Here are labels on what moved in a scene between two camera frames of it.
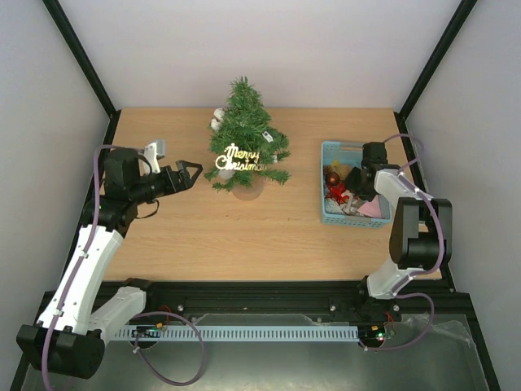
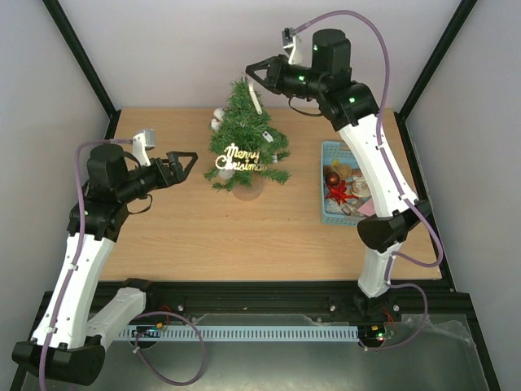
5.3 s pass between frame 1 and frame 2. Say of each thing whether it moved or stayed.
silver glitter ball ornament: stayed
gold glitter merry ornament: stayed
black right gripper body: moved
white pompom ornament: stayed
